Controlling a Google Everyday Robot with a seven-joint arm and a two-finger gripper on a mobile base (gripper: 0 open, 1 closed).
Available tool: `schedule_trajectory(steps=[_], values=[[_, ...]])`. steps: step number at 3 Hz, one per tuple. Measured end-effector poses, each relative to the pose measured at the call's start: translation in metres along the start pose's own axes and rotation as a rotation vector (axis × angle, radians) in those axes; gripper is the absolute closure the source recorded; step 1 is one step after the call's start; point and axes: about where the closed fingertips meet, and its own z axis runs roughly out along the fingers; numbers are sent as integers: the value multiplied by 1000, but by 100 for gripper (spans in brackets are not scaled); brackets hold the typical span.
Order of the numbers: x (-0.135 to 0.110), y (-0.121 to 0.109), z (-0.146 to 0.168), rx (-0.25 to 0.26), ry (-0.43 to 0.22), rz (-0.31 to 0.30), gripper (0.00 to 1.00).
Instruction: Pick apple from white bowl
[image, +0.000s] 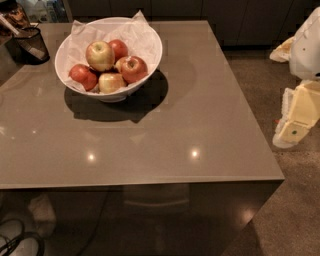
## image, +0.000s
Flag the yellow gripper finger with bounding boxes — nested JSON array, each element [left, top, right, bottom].
[[273, 80, 320, 149], [269, 37, 294, 63]]

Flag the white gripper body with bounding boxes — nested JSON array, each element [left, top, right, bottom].
[[289, 7, 320, 80]]

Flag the red apple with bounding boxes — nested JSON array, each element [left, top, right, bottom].
[[109, 39, 128, 61], [69, 64, 98, 91], [115, 56, 148, 84]]

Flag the white robot base below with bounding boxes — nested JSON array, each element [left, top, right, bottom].
[[0, 192, 56, 256]]

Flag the yellow apple at front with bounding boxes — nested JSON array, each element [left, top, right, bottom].
[[98, 73, 127, 94]]

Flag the yellow-red apple on top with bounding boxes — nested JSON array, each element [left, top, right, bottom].
[[85, 41, 115, 72]]

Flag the dark cabinet behind table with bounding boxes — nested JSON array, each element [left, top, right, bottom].
[[66, 0, 320, 47]]

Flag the white paper liner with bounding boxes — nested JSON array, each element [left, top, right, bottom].
[[62, 9, 162, 94]]

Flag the black mesh pen cup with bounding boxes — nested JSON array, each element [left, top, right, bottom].
[[6, 27, 50, 65]]

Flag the black cables on floor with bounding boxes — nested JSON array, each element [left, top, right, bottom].
[[0, 217, 46, 256]]

